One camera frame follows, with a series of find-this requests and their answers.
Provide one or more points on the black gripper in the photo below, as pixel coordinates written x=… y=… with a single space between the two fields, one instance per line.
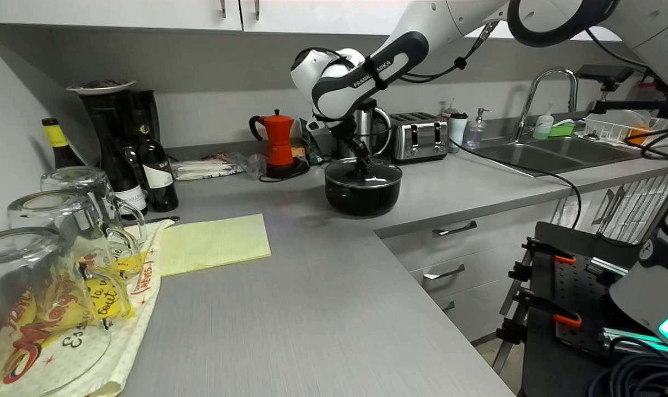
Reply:
x=355 y=139

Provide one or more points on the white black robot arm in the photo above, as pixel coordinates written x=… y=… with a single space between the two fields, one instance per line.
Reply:
x=422 y=36

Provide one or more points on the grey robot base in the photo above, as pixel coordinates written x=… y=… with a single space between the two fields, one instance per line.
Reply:
x=645 y=293

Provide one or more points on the black cooking pot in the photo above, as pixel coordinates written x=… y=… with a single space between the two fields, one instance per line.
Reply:
x=362 y=198

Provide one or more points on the red moka pot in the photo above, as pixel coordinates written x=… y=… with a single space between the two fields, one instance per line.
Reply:
x=279 y=139

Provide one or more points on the stainless steel electric kettle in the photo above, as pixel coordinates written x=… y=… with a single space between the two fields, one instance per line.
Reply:
x=384 y=132

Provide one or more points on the silver four-slot toaster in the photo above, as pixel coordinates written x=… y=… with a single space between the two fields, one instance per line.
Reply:
x=422 y=139

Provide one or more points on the white cup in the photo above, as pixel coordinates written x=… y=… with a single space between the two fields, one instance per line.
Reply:
x=457 y=127

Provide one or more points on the clear soap dispenser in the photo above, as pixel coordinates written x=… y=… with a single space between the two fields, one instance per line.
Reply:
x=477 y=132

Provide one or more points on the clear plastic packet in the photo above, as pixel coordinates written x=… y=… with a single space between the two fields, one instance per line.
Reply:
x=203 y=167

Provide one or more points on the pale yellow cloth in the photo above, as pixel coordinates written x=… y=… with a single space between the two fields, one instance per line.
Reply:
x=212 y=242

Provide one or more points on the green dish soap bottle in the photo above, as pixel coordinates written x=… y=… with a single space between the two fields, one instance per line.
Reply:
x=544 y=125

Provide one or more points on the stainless steel sink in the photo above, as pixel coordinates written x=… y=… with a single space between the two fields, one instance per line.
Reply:
x=555 y=154

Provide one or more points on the green sponge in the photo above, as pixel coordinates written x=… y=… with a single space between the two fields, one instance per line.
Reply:
x=564 y=127

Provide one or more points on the chrome kitchen faucet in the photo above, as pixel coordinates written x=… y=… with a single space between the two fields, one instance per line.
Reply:
x=548 y=73

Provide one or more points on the dark wine bottle white label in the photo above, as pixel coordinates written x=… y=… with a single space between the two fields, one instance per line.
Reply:
x=160 y=179

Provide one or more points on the black coffee machine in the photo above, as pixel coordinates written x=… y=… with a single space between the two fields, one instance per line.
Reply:
x=121 y=124

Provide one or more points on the upturned clear glasses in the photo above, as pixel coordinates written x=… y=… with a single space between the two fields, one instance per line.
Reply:
x=138 y=308

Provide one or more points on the white plate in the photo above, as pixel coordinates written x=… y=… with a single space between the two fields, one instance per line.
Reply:
x=103 y=86

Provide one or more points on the small clear glass mug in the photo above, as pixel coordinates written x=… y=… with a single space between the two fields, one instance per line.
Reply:
x=80 y=188

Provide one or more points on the wine bottle yellow cap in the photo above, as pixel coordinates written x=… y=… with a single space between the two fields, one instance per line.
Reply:
x=61 y=146

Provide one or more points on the large clear glass mug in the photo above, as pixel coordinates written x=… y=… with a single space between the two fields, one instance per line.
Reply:
x=32 y=293

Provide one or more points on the aluminium profile rail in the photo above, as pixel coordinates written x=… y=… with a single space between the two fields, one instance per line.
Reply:
x=633 y=339

